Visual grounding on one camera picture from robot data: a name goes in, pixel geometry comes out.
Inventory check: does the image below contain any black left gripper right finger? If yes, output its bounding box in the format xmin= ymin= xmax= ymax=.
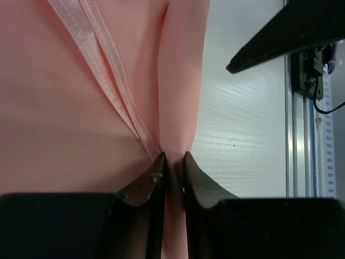
xmin=184 ymin=153 xmax=344 ymax=258

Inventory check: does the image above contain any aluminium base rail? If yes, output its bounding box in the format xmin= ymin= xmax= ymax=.
xmin=284 ymin=54 xmax=318 ymax=198

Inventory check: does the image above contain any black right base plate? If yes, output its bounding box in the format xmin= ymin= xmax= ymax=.
xmin=291 ymin=47 xmax=324 ymax=100

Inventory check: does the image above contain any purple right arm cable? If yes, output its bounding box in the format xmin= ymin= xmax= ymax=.
xmin=325 ymin=40 xmax=343 ymax=75

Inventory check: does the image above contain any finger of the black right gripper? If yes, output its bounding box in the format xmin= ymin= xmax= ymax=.
xmin=226 ymin=0 xmax=344 ymax=73

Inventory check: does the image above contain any white slotted cable duct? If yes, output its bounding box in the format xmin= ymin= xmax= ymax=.
xmin=315 ymin=72 xmax=337 ymax=199

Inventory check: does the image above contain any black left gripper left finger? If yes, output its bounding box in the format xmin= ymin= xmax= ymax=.
xmin=1 ymin=154 xmax=166 ymax=258

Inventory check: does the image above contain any pink cloth napkin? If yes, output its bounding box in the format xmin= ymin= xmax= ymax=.
xmin=1 ymin=1 xmax=210 ymax=258

